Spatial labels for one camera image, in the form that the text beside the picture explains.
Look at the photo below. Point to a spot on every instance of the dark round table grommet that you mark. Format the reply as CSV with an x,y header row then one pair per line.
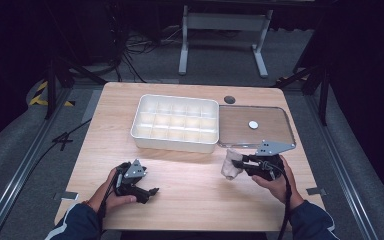
x,y
229,99

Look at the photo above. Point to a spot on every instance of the black metal stand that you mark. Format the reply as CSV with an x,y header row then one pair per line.
x,y
320,83
60,80

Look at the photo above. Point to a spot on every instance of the black and yellow floor tape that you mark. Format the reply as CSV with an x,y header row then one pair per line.
x,y
40,96

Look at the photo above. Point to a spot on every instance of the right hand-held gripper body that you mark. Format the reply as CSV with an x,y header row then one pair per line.
x,y
268,160

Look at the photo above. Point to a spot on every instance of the person's left hand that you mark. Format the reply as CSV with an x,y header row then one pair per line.
x,y
108,196

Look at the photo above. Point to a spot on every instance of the white round disc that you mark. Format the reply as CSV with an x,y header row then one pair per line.
x,y
253,124

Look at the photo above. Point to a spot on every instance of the white compartment storage box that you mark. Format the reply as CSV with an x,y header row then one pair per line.
x,y
175,122

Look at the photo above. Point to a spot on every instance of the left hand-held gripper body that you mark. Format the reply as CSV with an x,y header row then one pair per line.
x,y
131,178

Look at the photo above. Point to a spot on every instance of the person's right hand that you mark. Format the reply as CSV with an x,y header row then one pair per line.
x,y
278,190

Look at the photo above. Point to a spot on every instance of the grey tape piece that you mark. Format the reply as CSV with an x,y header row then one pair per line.
x,y
66,195
316,191

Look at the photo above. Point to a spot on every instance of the beige sock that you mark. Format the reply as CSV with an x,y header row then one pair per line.
x,y
230,165

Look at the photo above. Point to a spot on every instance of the clear plastic box lid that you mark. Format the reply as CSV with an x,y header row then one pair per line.
x,y
243,128

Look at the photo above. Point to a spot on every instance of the white metal table frame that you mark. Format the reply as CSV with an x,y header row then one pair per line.
x,y
225,21

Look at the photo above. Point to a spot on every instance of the aluminium floor rail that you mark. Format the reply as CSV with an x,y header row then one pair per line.
x,y
341,166
16,173

